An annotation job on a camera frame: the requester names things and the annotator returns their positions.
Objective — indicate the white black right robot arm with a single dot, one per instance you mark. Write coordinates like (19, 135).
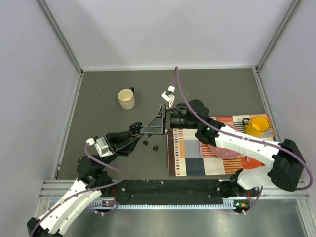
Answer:
(282, 162)

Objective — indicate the cream dimpled ceramic mug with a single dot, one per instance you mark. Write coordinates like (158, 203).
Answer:
(126, 98)

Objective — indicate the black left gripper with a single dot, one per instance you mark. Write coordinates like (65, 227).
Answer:
(115, 139)

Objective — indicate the glossy black gold-trim charging case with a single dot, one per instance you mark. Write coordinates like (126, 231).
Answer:
(135, 129)

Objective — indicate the colourful patchwork placemat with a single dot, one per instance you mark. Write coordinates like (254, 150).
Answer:
(187, 156)

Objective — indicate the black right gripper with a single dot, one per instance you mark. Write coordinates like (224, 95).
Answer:
(156, 127)

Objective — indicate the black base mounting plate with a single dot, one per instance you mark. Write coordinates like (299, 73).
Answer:
(178, 192)

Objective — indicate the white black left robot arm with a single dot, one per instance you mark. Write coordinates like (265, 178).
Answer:
(92, 182)

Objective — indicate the yellow mug black handle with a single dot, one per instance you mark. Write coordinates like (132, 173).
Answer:
(255, 126)

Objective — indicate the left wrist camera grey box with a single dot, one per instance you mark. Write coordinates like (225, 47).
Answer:
(102, 147)

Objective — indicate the pink dotted plate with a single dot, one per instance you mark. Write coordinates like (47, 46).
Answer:
(223, 153)

